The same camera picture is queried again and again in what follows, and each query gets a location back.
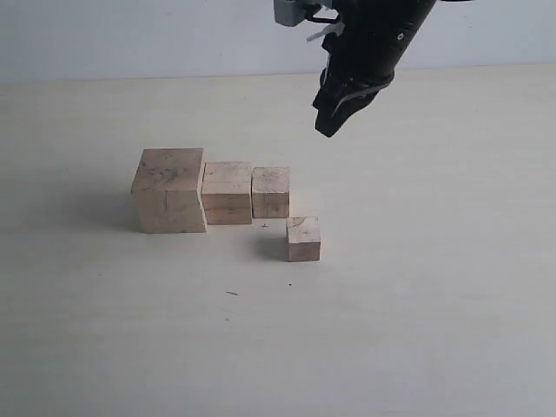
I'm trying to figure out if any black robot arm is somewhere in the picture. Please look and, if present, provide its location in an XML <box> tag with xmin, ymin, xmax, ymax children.
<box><xmin>313</xmin><ymin>0</ymin><xmax>435</xmax><ymax>137</ymax></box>

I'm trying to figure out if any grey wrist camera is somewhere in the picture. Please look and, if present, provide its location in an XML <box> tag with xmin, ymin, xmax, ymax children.
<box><xmin>273</xmin><ymin>0</ymin><xmax>340</xmax><ymax>28</ymax></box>

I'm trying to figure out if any second largest wooden cube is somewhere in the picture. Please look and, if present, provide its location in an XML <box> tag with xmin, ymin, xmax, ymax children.
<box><xmin>202</xmin><ymin>162</ymin><xmax>252</xmax><ymax>225</ymax></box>

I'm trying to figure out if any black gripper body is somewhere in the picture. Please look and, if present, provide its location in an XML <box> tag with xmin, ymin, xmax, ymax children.
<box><xmin>320</xmin><ymin>12</ymin><xmax>420</xmax><ymax>95</ymax></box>

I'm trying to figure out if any smallest wooden cube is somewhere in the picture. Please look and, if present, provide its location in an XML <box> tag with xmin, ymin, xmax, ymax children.
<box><xmin>286</xmin><ymin>216</ymin><xmax>321</xmax><ymax>262</ymax></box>

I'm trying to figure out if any third largest wooden cube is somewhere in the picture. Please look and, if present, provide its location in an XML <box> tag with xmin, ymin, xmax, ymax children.
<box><xmin>251</xmin><ymin>167</ymin><xmax>290</xmax><ymax>219</ymax></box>

